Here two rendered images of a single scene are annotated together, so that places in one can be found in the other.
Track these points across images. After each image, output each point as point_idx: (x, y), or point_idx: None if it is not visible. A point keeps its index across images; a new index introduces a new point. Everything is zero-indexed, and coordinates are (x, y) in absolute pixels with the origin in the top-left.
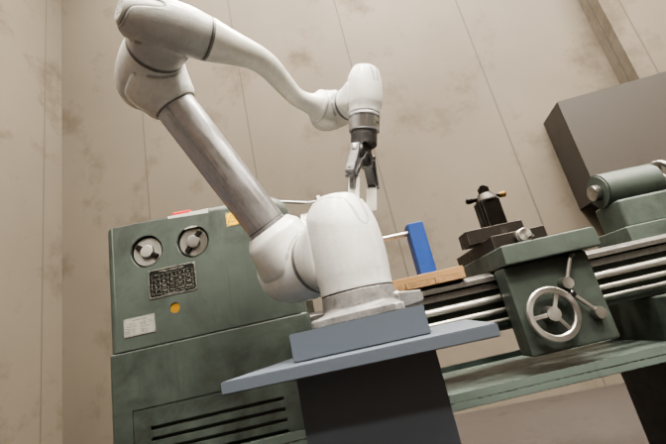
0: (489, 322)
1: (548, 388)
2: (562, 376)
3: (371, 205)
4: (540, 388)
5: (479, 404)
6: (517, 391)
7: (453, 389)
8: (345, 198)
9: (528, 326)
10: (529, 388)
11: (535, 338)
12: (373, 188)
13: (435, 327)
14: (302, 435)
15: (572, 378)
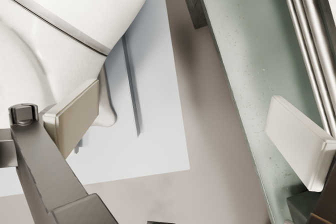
0: (16, 193)
1: (260, 188)
2: (267, 206)
3: (275, 123)
4: (259, 183)
5: (241, 129)
6: (253, 164)
7: (303, 105)
8: None
9: (302, 219)
10: (257, 175)
11: (295, 214)
12: (309, 173)
13: (138, 141)
14: None
15: (268, 211)
